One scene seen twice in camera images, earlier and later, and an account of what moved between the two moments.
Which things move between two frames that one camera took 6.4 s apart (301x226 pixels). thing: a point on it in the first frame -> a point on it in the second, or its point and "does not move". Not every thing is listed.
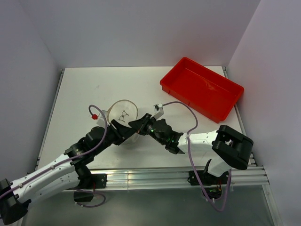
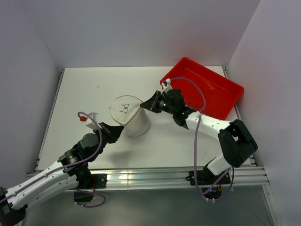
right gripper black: (141, 124) -> (152, 104)
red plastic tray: (207, 92) does not move
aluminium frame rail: (154, 179) does not move
